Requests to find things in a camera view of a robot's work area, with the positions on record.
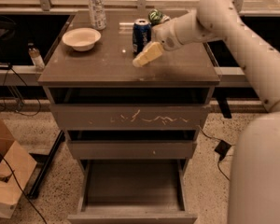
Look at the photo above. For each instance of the white paper bowl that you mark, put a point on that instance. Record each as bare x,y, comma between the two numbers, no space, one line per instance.
81,39

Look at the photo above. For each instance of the blue pepsi can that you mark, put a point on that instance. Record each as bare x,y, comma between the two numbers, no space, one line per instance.
141,35

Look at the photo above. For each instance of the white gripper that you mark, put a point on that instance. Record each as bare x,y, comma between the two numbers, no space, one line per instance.
164,37

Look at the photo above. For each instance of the clear plastic water bottle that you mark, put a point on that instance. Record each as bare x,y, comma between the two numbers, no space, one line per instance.
97,14

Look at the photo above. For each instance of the black metal floor bar left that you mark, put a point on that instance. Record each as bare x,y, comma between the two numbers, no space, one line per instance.
44,161

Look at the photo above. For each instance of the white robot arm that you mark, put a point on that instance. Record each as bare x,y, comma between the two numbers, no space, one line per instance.
255,171

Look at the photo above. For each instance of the cardboard box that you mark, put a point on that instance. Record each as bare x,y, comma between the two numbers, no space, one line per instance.
16,168

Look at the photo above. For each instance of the middle grey drawer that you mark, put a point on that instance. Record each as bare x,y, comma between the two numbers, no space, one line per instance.
131,150

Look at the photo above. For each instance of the top grey drawer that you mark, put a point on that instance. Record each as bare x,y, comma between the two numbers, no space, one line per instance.
129,117

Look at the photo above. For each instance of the grey drawer cabinet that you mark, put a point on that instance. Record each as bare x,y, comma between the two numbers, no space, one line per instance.
105,75

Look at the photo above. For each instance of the green soda can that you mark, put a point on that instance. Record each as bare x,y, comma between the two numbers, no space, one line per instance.
157,17

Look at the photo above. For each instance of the black power adapter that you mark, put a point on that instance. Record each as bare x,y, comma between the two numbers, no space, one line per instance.
222,148

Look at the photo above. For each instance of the small bottle on ledge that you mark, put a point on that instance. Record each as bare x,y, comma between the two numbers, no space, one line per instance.
36,57

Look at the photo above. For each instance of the black device on ledge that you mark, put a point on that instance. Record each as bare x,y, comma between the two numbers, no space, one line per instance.
5,66

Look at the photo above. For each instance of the bottom grey open drawer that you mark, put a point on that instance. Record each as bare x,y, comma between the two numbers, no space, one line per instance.
133,192

